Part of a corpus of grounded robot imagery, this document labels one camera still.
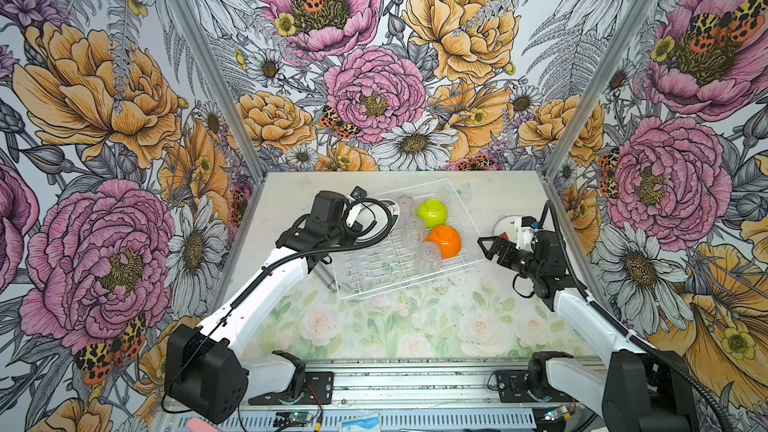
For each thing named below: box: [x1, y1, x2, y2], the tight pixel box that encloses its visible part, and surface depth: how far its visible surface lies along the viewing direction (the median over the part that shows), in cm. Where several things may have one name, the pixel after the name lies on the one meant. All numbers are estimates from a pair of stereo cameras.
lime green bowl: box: [417, 198, 448, 228], surface depth 104 cm
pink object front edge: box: [188, 417, 221, 432], surface depth 71 cm
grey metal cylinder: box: [314, 261, 339, 293], surface depth 93 cm
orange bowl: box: [427, 224, 462, 259], surface depth 97 cm
